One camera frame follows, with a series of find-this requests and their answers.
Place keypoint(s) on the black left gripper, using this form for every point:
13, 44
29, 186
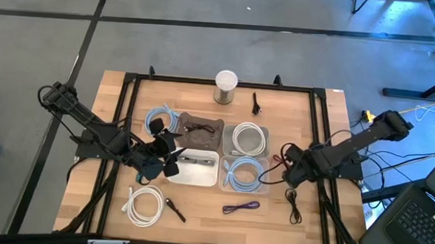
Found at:
165, 147

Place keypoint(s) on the clear plastic bin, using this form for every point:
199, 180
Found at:
264, 188

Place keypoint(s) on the silver metal bracket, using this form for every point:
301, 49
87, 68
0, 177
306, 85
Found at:
108, 243

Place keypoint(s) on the white plastic bin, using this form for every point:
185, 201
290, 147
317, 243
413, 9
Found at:
195, 175

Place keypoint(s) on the black open laptop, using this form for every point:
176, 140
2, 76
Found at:
415, 225

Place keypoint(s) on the brown flat tray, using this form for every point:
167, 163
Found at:
201, 140

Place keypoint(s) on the black desk foot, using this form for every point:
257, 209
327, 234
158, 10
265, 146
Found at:
404, 93
387, 192

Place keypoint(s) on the white roll on metal cup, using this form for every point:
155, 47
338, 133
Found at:
226, 81

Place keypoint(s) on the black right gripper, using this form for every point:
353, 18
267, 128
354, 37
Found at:
300, 166

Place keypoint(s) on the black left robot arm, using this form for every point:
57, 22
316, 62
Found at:
89, 119

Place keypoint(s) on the yellow power plug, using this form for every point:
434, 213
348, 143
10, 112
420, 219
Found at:
368, 116

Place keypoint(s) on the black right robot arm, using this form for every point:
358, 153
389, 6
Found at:
352, 145

